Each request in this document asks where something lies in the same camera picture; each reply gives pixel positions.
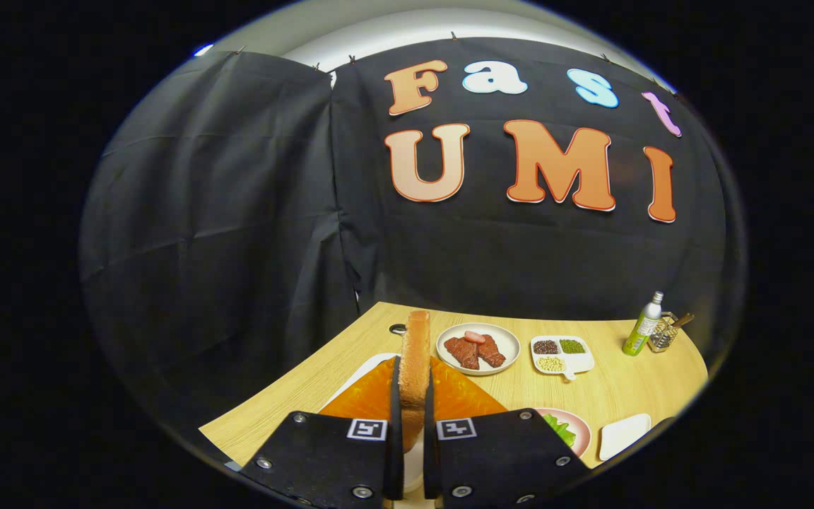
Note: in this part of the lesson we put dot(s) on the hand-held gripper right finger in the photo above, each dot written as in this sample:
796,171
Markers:
506,459

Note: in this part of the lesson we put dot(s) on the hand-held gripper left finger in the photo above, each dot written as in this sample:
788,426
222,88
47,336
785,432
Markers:
322,456

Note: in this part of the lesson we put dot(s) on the green lettuce leaf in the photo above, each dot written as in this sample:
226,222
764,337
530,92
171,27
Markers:
561,430

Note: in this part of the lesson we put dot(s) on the brown crust toast slice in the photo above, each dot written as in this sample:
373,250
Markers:
414,360

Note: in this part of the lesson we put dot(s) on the pink round plate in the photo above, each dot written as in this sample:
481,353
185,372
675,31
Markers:
582,435

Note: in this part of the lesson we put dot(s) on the white toaster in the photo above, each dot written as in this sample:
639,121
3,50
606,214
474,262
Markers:
368,367

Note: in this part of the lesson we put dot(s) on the pile of yellow beans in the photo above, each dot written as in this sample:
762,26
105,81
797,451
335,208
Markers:
550,364

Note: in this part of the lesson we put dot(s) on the brown meat piece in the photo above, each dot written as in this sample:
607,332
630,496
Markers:
492,350
462,352

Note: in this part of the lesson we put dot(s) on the white round plate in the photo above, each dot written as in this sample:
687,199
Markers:
509,346

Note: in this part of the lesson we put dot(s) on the pile of dark beans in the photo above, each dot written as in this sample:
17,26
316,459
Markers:
545,347

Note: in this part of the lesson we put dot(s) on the white square plate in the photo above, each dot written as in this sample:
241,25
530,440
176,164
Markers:
622,435

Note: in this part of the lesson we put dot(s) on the white divided dish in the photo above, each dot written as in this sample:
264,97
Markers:
580,362

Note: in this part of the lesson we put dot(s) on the pink sausage slice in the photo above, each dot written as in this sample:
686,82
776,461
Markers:
475,336

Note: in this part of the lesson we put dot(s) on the pile of green beans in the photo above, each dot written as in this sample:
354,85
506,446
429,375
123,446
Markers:
572,346

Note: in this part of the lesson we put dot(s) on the green label metal bottle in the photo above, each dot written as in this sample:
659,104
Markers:
641,325

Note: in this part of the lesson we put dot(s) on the black backdrop cloth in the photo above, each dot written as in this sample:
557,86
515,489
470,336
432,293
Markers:
237,212

